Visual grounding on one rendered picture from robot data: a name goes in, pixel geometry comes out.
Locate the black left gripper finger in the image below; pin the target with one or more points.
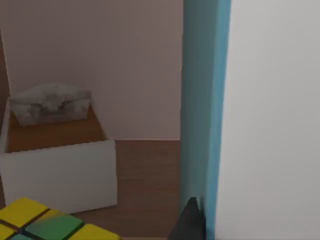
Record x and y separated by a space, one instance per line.
188 222

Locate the light blue book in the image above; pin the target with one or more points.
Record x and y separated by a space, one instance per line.
203 100

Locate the white tissue box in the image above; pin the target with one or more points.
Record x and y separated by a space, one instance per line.
60 172

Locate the yellow and green puzzle cube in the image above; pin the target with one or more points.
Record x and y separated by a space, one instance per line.
50 223

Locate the white tissue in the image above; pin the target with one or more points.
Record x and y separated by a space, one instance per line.
50 105

